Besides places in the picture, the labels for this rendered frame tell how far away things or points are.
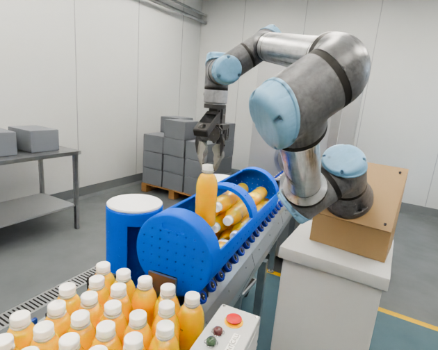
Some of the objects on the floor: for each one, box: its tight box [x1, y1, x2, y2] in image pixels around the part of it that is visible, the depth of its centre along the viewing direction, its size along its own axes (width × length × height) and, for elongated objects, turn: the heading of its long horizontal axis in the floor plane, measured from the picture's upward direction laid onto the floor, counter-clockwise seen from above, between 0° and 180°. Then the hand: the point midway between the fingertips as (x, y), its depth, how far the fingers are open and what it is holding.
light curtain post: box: [326, 109, 343, 150], centre depth 227 cm, size 6×6×170 cm
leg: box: [252, 258, 268, 347], centre depth 210 cm, size 6×6×63 cm
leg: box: [268, 239, 278, 273], centre depth 303 cm, size 6×6×63 cm
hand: (208, 166), depth 106 cm, fingers closed on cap, 4 cm apart
